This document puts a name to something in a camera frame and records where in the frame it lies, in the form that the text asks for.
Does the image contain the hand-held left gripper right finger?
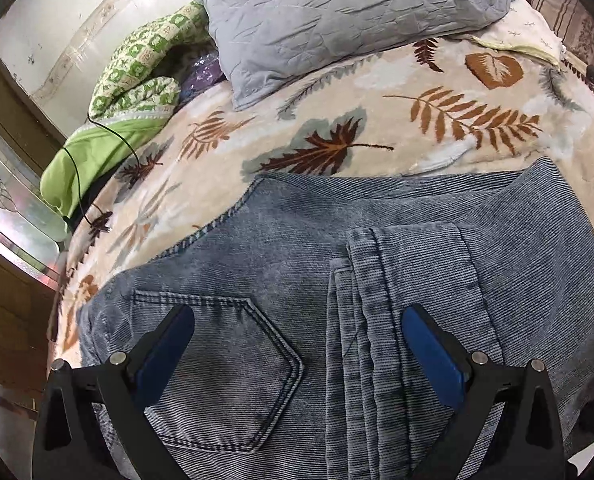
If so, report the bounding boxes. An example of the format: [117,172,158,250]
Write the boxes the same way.
[401,305,564,480]

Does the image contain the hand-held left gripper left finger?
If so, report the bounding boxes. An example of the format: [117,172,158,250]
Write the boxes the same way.
[32,304,196,480]

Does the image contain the blue denim pants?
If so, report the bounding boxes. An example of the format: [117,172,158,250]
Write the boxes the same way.
[77,157,594,480]

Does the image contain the wooden door with glass panel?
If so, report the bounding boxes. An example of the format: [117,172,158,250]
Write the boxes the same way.
[0,40,78,480]

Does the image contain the dark cloth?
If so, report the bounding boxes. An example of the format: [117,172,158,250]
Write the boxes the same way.
[64,180,108,231]

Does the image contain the plain green pillow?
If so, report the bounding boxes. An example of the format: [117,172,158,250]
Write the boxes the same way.
[41,117,173,221]

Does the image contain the leaf print blanket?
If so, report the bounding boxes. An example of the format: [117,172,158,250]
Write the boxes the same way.
[47,0,594,361]

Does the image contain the purple plastic bag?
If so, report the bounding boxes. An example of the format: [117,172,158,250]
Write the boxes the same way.
[179,50,228,98]

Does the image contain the green patterned quilt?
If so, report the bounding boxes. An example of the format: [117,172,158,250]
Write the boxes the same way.
[88,0,213,126]

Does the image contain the cream pillow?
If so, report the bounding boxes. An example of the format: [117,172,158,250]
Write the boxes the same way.
[470,0,565,66]

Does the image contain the grey pillow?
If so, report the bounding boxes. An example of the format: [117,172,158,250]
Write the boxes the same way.
[197,0,518,112]

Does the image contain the thin black cable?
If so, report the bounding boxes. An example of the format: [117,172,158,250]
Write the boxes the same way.
[62,110,142,231]

